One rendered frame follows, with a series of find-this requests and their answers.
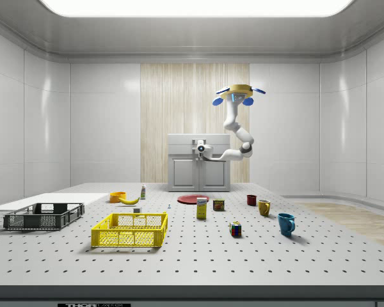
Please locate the blue mug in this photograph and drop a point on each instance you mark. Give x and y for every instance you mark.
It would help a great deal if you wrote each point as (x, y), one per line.
(285, 225)

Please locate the red mug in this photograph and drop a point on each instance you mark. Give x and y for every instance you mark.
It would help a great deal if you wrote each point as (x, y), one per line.
(251, 201)

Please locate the yellow mug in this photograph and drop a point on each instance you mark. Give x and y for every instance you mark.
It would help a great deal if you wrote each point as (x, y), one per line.
(263, 208)

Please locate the drone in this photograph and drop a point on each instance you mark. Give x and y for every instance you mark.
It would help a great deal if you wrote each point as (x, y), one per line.
(240, 88)

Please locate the yellow bowl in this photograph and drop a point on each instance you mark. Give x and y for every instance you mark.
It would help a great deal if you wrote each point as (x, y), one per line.
(116, 196)

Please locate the white cabinet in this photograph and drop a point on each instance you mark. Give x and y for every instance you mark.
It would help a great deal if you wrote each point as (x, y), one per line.
(182, 174)

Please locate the banana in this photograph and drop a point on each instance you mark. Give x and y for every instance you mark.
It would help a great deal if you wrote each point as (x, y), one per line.
(129, 201)

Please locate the yellow basket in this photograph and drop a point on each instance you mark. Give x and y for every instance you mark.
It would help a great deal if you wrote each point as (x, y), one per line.
(126, 229)

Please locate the small white bottle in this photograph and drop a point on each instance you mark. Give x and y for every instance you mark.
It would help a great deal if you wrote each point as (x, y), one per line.
(143, 192)

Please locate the grey cube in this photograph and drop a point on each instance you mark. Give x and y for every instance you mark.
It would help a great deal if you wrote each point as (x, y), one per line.
(137, 210)

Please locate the dark grey basket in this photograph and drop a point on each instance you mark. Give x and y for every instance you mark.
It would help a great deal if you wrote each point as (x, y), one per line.
(32, 215)

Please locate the puzzle cube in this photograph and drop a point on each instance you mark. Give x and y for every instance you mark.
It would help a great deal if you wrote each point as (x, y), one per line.
(235, 229)

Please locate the red plate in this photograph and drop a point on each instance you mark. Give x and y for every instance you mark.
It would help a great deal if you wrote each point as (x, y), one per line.
(188, 199)

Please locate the yellow and white box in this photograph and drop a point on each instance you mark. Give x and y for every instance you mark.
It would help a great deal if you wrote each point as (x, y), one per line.
(201, 209)

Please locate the flat-sided can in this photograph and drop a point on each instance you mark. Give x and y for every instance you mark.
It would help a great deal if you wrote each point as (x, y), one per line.
(218, 205)

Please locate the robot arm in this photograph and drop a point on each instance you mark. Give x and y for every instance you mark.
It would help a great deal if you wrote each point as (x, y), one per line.
(232, 112)

